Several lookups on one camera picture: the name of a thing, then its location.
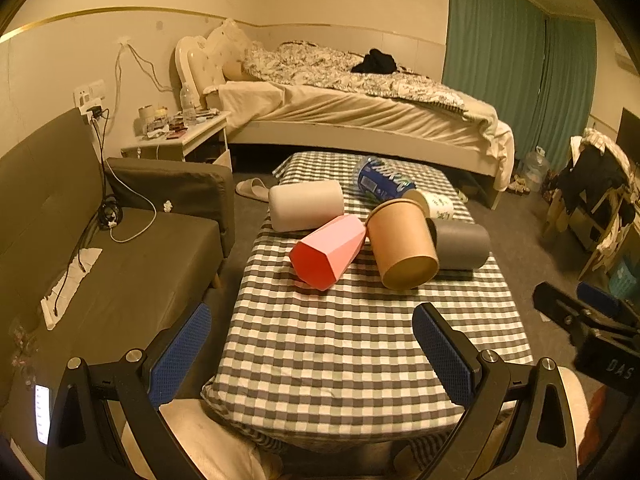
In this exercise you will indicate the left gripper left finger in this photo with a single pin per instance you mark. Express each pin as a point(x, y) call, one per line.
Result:
point(83, 440)

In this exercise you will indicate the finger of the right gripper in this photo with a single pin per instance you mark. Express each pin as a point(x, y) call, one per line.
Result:
point(608, 305)
point(572, 314)

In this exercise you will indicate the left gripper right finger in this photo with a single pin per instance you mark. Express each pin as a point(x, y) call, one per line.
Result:
point(516, 422)

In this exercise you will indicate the pink hexagonal cup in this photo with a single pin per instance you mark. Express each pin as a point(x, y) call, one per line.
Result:
point(321, 258)

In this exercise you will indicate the grey plastic cup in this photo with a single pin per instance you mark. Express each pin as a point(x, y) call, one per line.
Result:
point(460, 246)

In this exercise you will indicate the white printed paper cup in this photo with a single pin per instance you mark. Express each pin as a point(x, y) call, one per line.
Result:
point(434, 206)

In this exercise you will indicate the brown paper cup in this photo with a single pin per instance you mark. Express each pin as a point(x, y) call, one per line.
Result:
point(402, 244)

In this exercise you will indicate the white plastic cup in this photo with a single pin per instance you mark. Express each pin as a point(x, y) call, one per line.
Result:
point(305, 206)

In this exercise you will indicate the wooden chair with clothes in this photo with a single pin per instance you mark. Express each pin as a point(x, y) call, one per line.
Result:
point(600, 183)

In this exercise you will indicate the white paper on sofa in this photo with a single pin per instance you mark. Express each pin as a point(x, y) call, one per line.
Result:
point(56, 303)

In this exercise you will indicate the large water jug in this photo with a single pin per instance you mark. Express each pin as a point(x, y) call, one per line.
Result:
point(535, 168)

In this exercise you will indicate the dark grey sofa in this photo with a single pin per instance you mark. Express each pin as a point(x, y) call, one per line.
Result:
point(165, 228)

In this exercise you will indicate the checkered tablecloth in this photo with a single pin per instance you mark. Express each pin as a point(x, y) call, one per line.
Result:
point(335, 369)

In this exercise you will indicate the green curtain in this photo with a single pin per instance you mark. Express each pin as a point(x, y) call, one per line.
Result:
point(538, 71)

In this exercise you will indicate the white bed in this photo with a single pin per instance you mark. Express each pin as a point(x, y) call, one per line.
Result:
point(263, 112)

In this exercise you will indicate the slipper left of table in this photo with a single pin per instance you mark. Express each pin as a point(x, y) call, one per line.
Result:
point(254, 189)

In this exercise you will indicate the black clothing on bed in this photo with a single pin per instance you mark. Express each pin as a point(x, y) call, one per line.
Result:
point(376, 62)

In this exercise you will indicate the white nightstand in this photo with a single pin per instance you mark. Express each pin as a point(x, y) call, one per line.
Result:
point(207, 141)

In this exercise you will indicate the clear bottle on nightstand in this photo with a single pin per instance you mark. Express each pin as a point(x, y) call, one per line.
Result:
point(188, 108)

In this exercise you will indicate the patterned quilt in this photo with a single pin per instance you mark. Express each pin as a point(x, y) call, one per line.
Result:
point(307, 64)

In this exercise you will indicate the wall power socket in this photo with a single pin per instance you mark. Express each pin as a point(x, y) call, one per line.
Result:
point(88, 98)

